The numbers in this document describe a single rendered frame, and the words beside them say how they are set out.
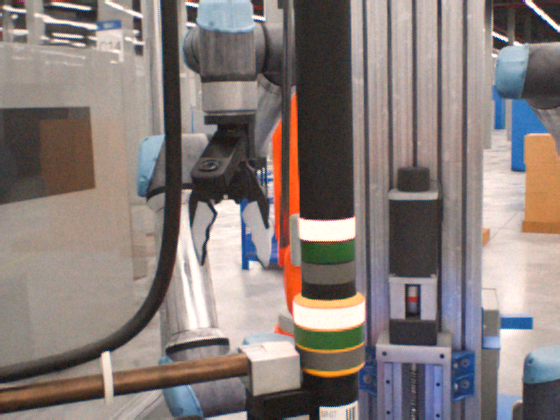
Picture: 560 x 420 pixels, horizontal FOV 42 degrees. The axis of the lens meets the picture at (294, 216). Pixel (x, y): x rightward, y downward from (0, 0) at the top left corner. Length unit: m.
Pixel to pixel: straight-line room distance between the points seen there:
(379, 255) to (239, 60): 0.58
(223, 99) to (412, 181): 0.46
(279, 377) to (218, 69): 0.61
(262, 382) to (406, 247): 0.91
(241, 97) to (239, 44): 0.07
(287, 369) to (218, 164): 0.52
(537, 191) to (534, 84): 8.75
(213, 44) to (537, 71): 0.43
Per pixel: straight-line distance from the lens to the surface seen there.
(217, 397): 1.30
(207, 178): 0.91
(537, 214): 9.87
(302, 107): 0.43
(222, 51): 0.98
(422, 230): 1.31
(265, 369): 0.43
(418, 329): 1.36
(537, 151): 9.75
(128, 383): 0.43
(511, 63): 1.06
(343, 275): 0.43
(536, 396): 1.31
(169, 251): 0.41
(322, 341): 0.44
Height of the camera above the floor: 1.69
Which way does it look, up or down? 9 degrees down
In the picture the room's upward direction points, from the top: 2 degrees counter-clockwise
